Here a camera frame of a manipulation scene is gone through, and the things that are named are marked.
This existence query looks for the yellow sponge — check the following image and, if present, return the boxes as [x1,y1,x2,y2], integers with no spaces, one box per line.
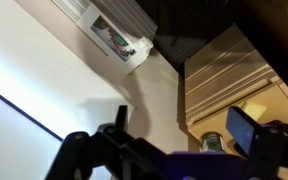
[241,101,267,121]

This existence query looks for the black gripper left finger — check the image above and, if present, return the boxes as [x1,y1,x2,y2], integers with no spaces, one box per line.
[45,105,132,180]

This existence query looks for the wooden nightstand cabinet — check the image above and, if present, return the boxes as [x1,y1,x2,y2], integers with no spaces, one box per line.
[185,25,288,155]

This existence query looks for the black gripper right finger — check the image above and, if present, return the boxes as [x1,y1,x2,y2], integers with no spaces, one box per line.
[226,106,288,180]

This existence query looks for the colourful leaflet on heater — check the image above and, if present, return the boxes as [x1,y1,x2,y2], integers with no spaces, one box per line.
[90,16,137,62]

